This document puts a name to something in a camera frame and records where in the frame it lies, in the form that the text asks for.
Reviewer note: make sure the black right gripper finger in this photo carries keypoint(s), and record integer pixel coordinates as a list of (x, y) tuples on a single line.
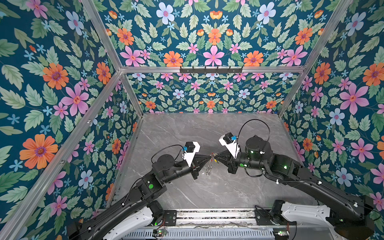
[(222, 155), (220, 162)]

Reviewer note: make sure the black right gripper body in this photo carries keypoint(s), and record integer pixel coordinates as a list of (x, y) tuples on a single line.
[(234, 164)]

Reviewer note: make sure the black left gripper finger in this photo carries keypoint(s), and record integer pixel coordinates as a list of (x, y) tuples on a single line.
[(205, 157), (202, 165)]

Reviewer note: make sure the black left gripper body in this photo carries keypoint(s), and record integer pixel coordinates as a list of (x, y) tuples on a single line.
[(194, 166)]

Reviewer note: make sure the silver keyring with keys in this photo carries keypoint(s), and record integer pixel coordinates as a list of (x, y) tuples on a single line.
[(211, 162)]

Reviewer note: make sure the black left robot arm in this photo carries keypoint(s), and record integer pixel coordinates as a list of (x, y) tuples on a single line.
[(139, 207)]

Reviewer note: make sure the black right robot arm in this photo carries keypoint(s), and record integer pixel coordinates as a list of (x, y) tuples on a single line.
[(347, 215)]

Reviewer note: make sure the white ventilation grille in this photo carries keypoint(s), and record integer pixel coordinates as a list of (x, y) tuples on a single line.
[(200, 234)]

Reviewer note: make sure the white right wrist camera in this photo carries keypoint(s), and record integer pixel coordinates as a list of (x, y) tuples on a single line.
[(230, 141)]

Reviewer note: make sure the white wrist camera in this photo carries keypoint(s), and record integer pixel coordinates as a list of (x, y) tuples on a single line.
[(190, 149), (230, 141)]

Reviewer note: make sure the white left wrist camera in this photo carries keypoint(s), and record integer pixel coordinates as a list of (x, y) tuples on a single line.
[(190, 149)]

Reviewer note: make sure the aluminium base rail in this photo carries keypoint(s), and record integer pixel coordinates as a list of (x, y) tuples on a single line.
[(216, 217)]

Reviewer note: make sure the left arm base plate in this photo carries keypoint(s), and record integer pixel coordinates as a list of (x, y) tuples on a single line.
[(168, 219)]

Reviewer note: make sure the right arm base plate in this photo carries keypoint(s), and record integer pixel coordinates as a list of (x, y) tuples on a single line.
[(267, 216)]

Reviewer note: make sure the black hook rail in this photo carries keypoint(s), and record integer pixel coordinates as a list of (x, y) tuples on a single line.
[(211, 70)]

